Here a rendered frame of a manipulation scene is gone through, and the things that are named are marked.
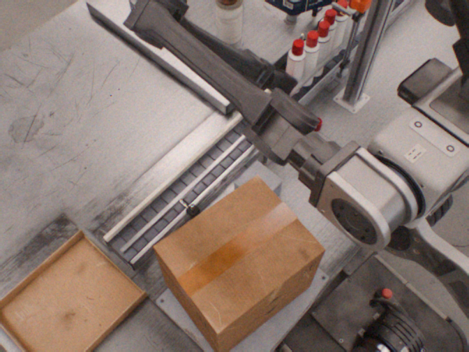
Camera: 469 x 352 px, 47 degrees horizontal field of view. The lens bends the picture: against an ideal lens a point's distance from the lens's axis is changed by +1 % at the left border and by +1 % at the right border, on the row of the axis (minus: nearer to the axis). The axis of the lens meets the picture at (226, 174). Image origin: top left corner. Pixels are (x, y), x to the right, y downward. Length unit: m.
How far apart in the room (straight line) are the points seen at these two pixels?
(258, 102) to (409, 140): 0.26
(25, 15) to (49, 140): 1.71
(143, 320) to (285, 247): 0.46
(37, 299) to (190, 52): 0.83
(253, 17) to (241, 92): 0.98
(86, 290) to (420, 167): 0.96
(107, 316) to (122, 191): 0.37
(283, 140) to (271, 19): 1.05
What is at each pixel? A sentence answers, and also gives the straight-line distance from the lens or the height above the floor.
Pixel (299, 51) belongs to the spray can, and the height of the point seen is 1.07.
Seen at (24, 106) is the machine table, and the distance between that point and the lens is 1.86.
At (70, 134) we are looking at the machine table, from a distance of 1.74.
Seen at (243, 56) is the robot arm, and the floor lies 1.23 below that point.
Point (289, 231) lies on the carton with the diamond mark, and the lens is 1.21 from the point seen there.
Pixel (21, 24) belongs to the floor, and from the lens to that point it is 3.34.
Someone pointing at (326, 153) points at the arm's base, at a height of 1.49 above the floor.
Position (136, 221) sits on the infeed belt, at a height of 0.88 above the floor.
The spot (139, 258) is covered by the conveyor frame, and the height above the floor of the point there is 0.87.
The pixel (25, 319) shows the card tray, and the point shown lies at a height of 0.83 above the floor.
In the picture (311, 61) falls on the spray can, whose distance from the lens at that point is 1.64.
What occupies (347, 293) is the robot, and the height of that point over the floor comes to 0.26.
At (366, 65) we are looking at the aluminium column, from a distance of 1.62.
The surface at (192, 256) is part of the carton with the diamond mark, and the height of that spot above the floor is 1.12.
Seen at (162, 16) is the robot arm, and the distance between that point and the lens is 1.04.
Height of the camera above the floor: 2.22
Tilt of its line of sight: 61 degrees down
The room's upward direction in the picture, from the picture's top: 1 degrees counter-clockwise
